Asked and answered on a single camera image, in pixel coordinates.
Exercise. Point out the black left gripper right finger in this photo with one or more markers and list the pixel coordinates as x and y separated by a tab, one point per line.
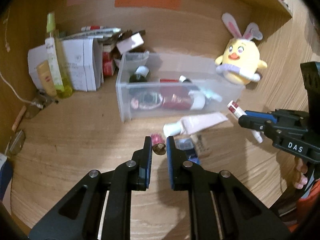
220	206

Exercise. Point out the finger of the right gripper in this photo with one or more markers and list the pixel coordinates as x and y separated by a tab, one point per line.
253	123
261	115

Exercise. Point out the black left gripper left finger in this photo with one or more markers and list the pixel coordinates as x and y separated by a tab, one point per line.
99	205

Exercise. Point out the red white lipstick tube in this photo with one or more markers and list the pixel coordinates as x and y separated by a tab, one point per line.
240	114

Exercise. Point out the light blue small bottle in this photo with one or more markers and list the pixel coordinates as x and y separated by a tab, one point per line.
210	95

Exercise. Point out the red tea packet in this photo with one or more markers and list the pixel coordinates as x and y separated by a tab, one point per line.
173	97

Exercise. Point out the dark purple cosmetic tube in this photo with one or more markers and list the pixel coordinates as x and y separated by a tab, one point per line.
187	86

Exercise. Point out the person right hand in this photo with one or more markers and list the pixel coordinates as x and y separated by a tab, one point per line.
299	179

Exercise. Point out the beige flat packet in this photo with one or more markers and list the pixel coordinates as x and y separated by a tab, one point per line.
201	145

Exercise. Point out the yellow chick plush toy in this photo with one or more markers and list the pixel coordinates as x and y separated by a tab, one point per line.
241	59

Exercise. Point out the blue barcode packet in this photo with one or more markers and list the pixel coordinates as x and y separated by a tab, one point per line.
188	147

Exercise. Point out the blue white box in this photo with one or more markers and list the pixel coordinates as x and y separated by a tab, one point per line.
6	174

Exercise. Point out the pink flower hairpin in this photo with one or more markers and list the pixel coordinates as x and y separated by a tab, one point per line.
157	138

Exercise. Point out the eyeglasses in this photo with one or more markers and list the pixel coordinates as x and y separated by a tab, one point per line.
28	112

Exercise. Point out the clear plastic storage box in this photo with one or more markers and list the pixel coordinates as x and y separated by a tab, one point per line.
152	85

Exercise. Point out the dark green glass bottle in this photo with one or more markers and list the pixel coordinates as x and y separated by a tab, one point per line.
140	75

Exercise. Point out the clear plastic bowl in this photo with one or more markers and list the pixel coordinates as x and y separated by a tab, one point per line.
132	60

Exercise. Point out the small white cardboard box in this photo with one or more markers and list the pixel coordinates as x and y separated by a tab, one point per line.
130	43

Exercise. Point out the tall yellow spray bottle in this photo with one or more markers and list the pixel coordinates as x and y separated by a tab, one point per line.
56	59

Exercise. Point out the red small box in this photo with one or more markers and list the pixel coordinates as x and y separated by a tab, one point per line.
108	66

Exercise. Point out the small yellow lotion tube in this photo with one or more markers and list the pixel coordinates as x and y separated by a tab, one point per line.
46	79

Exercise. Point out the white paper box stack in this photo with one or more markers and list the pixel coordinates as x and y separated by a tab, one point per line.
83	63

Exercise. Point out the red white marker pen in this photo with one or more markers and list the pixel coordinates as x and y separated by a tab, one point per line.
92	27

